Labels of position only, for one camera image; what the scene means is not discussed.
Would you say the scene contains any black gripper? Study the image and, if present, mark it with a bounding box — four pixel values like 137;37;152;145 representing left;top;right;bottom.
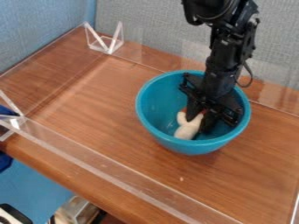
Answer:
178;59;244;134

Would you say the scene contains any white and orange toy mushroom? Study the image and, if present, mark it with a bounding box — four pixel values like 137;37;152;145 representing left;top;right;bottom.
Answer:
173;109;202;140

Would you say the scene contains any blue plastic bowl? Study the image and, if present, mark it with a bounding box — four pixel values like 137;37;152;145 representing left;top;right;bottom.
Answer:
134;70;250;156

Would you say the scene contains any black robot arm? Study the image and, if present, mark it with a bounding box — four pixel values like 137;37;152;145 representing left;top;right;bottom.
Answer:
180;0;260;133

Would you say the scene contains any clear acrylic back barrier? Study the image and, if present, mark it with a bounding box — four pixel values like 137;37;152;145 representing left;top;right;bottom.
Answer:
92;25;299;116

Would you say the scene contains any clear acrylic barrier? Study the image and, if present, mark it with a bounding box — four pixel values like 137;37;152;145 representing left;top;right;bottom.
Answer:
92;25;299;116
5;117;241;224

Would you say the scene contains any clear acrylic front barrier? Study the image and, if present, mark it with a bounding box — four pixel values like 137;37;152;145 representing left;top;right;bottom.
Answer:
5;117;241;224

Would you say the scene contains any grey metal box below table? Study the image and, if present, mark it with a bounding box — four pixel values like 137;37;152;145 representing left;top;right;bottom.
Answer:
46;196;98;224

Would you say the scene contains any blue object at left edge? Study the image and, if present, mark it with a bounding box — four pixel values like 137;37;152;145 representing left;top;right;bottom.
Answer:
0;104;20;173

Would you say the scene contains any black and white device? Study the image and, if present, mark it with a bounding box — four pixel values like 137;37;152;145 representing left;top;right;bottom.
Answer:
0;204;33;224

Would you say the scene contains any black cable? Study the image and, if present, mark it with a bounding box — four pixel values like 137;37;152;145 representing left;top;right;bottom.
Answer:
237;59;254;88

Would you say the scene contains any clear acrylic corner bracket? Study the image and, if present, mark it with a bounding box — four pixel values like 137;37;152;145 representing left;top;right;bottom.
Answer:
82;22;124;55

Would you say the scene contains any clear acrylic left bracket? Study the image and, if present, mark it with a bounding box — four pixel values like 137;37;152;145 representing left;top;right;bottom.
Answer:
0;90;24;140

